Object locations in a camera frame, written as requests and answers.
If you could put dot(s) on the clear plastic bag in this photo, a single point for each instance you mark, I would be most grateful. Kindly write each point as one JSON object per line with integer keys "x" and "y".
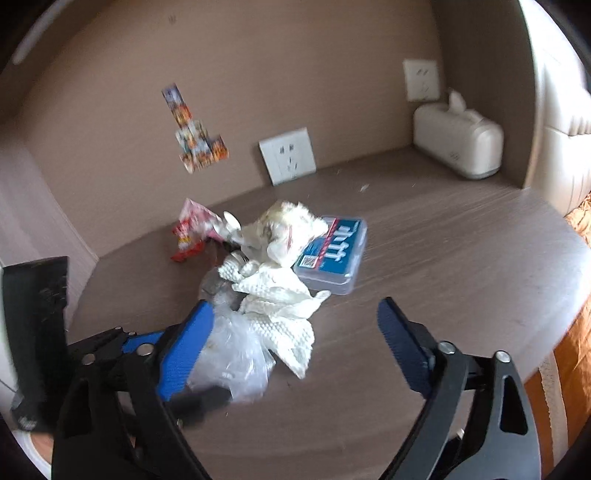
{"x": 233, "y": 358}

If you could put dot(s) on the white tissue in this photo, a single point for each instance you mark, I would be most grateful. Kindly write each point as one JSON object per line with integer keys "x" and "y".
{"x": 278, "y": 306}

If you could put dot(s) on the white wall socket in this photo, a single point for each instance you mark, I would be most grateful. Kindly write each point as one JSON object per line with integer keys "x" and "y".
{"x": 288, "y": 156}
{"x": 422, "y": 80}

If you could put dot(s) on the white wall socket centre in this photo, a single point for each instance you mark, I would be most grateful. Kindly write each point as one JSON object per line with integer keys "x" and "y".
{"x": 288, "y": 156}

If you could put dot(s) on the person left hand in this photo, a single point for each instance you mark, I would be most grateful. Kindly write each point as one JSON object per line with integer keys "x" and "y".
{"x": 43, "y": 444}

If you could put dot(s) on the white lace bed sheet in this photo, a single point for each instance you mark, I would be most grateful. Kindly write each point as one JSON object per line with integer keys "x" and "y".
{"x": 553, "y": 394}

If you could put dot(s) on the white padded headboard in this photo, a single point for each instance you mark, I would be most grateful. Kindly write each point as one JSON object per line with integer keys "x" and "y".
{"x": 562, "y": 166}

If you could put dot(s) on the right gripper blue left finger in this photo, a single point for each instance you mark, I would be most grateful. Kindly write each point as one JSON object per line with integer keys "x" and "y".
{"x": 178, "y": 356}

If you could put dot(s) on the red white snack wrapper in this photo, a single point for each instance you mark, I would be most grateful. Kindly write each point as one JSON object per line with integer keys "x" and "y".
{"x": 195, "y": 225}

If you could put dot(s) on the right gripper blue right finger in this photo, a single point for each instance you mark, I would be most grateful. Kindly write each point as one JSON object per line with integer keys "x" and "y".
{"x": 411, "y": 344}

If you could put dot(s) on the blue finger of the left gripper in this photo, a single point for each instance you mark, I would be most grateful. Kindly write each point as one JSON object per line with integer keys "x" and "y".
{"x": 134, "y": 341}
{"x": 190, "y": 407}

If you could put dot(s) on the colourful wall stickers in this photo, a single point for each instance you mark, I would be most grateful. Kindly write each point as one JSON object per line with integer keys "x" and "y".
{"x": 198, "y": 148}

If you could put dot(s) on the orange bed cover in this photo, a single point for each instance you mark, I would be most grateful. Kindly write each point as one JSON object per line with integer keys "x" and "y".
{"x": 573, "y": 358}

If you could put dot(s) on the white paper ball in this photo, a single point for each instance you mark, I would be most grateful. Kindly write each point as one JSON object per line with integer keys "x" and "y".
{"x": 280, "y": 235}

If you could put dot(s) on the white wall socket right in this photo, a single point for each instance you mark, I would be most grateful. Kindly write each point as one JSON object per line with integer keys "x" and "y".
{"x": 422, "y": 80}

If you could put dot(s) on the blue label clear plastic box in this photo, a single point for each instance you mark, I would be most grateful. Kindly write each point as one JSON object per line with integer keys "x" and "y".
{"x": 331, "y": 262}

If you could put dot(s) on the white tissue box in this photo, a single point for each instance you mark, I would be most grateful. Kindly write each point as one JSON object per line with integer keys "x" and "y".
{"x": 460, "y": 138}

